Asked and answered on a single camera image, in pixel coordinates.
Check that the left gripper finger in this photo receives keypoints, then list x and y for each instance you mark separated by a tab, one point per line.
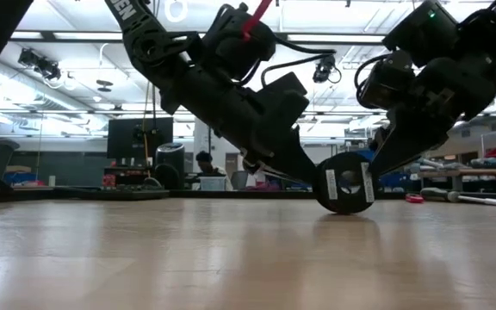
274	174
293	159

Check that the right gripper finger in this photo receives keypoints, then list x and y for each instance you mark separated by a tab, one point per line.
398	153
382	140

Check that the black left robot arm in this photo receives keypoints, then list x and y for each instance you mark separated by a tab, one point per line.
144	43

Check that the grey wrapped bundle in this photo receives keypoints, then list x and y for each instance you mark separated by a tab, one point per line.
435	164
491	163

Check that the white plastic tub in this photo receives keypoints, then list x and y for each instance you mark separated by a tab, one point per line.
212	184

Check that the wooden workbench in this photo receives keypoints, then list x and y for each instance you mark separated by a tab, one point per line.
489	173

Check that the black monitor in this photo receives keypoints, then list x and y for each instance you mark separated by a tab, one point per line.
123	138

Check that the black ceiling disc fixture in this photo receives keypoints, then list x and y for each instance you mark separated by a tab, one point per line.
104	83

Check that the blue crate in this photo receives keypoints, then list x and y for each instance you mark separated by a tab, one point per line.
17	178

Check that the black table frame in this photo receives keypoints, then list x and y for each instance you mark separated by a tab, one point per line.
231	194

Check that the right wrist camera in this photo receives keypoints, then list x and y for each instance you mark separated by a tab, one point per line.
388	82

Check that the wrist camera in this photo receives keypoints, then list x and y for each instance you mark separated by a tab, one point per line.
289	88
388	82

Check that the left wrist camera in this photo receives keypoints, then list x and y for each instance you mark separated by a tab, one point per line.
289	88

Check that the black ceiling camera rig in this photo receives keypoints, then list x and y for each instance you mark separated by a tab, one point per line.
41	64

